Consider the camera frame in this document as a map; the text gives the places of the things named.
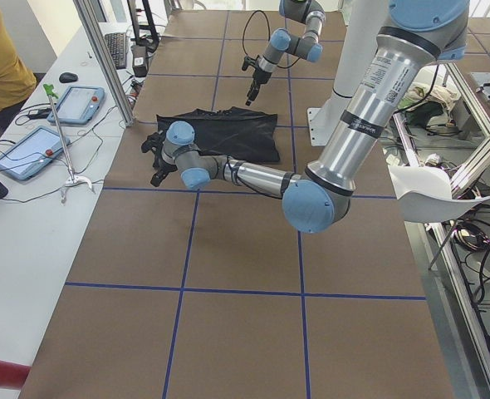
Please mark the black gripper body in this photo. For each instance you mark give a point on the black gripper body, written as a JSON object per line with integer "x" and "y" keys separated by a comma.
{"x": 257, "y": 77}
{"x": 162, "y": 164}

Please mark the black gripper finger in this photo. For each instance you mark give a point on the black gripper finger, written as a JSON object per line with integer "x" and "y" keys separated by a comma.
{"x": 256, "y": 87}
{"x": 249, "y": 99}
{"x": 159, "y": 176}

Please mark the black printed t-shirt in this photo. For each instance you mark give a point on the black printed t-shirt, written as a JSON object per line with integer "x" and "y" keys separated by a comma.
{"x": 243, "y": 134}

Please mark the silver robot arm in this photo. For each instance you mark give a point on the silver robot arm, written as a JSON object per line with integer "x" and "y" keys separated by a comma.
{"x": 309, "y": 13}
{"x": 392, "y": 41}

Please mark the far teach pendant tablet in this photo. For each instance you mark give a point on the far teach pendant tablet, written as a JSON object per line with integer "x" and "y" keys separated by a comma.
{"x": 78, "y": 104}

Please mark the teach pendant tablet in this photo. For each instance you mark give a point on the teach pendant tablet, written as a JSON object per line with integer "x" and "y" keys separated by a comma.
{"x": 78, "y": 104}
{"x": 29, "y": 156}

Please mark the metal stand rod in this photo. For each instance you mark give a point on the metal stand rod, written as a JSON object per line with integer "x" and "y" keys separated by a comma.
{"x": 73, "y": 179}

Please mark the black computer keyboard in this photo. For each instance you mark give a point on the black computer keyboard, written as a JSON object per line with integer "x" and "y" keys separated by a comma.
{"x": 116, "y": 43}

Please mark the black computer mouse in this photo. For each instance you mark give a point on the black computer mouse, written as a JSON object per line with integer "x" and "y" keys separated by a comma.
{"x": 68, "y": 77}

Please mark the near teach pendant tablet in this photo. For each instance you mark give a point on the near teach pendant tablet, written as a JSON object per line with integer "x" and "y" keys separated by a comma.
{"x": 29, "y": 156}

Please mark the white chair seat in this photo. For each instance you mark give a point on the white chair seat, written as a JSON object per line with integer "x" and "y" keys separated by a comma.
{"x": 425, "y": 196}

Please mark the red cylinder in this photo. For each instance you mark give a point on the red cylinder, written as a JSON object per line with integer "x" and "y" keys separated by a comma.
{"x": 13, "y": 375}

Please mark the white pedestal column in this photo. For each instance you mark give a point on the white pedestal column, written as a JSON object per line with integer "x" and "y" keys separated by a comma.
{"x": 366, "y": 19}

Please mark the aluminium frame post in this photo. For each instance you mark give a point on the aluminium frame post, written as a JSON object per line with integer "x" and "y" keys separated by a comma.
{"x": 96, "y": 39}

